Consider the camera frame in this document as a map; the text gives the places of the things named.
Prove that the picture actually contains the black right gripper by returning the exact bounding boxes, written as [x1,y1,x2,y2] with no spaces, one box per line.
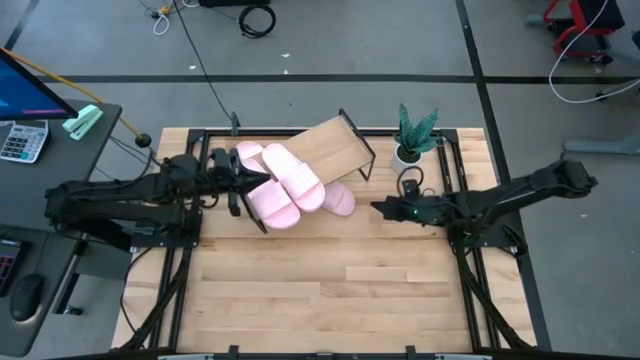
[370,194,451,227]

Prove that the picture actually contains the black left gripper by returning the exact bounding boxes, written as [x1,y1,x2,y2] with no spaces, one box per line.
[209,148,272,217]

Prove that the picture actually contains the pink rubber slide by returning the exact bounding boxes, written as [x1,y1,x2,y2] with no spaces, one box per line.
[261,143,327,214]
[244,172,302,231]
[234,141,266,174]
[319,180,357,217]

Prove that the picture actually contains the white round plant pot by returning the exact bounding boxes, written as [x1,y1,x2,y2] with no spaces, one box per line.
[391,144,424,175]

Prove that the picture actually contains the green artificial snake plant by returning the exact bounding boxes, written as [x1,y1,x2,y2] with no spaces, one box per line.
[396,103,440,155]

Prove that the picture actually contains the mint green stapler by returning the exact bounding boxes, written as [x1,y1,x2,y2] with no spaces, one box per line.
[62,103,104,141]

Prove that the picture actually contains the dark grey desk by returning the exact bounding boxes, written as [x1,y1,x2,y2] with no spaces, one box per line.
[0,99,124,357]

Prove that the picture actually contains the grey metal desk foot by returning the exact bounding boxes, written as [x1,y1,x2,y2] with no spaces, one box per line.
[563,79,640,155]

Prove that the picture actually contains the white desk calculator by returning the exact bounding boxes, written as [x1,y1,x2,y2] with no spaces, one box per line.
[0,119,50,164]

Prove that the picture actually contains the black computer monitor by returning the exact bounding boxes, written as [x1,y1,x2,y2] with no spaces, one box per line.
[0,48,79,121]

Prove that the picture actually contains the black computer mouse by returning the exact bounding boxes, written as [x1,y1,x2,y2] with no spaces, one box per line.
[9,273,46,322]

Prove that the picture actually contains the black keyboard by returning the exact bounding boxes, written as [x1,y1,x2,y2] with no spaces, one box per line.
[0,239,30,297]

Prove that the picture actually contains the black camera cable loop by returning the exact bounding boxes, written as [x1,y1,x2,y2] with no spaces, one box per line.
[396,166,426,199]

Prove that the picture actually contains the wooden shelf with black frame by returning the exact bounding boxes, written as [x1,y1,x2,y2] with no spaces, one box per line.
[225,108,379,235]

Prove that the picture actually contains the yellow cable with black end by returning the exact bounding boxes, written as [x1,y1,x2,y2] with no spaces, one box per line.
[0,48,153,149]

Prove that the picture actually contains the long black floor cable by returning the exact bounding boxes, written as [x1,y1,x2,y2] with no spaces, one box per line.
[172,0,236,126]

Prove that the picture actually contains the coiled black cable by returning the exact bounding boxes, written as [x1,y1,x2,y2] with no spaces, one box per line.
[238,3,277,39]

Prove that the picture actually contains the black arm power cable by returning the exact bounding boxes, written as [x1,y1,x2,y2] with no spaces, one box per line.
[119,247,154,336]

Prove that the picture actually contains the long white cable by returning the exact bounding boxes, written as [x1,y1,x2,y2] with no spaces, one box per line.
[548,0,640,105]

